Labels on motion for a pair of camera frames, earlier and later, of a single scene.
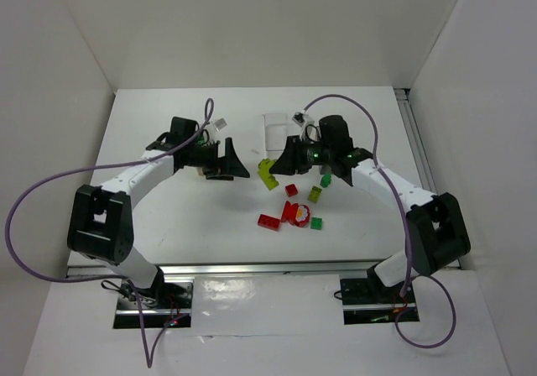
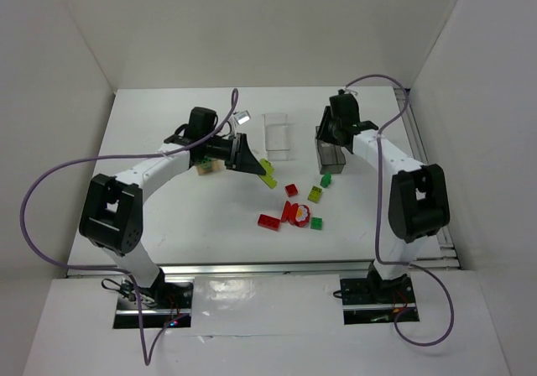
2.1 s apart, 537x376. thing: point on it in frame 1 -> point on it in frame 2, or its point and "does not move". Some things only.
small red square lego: (291, 190) does not move
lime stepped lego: (263, 167) does not move
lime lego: (314, 194) does not move
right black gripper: (293, 158) -> (328, 126)
